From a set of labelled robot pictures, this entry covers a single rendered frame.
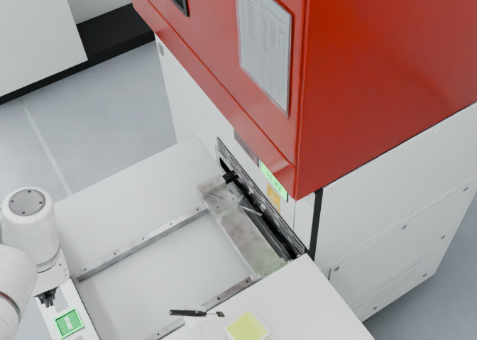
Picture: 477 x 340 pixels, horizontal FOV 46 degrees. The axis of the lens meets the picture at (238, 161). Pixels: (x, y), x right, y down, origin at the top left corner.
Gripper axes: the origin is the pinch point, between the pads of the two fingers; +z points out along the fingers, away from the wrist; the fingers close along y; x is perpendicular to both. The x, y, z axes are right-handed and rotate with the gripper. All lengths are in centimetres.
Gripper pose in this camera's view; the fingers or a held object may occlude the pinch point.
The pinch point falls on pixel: (46, 297)
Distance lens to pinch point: 129.4
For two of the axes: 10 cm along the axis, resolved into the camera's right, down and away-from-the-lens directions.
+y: -8.4, 3.0, -4.5
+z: -1.3, 6.9, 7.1
